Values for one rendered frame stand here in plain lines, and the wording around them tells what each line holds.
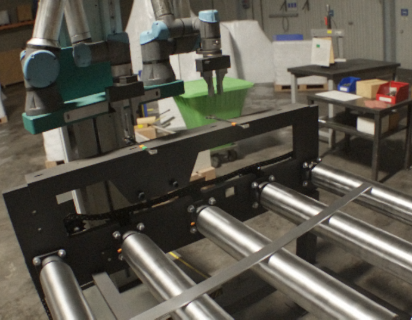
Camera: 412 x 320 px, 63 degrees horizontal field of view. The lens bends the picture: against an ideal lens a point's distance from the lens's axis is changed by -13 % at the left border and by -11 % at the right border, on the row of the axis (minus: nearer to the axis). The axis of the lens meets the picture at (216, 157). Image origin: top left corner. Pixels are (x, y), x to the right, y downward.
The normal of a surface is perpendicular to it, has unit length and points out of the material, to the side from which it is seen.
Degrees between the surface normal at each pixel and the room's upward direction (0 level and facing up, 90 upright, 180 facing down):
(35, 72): 97
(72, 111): 90
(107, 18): 90
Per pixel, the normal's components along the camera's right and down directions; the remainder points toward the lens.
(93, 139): 0.65, 0.22
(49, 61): 0.48, 0.39
